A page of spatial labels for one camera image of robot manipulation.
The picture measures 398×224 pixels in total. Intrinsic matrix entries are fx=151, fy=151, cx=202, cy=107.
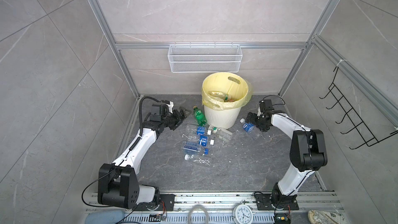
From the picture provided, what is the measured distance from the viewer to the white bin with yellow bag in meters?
0.80

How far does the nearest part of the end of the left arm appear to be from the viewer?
65 centimetres

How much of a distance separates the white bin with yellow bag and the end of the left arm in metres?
0.15
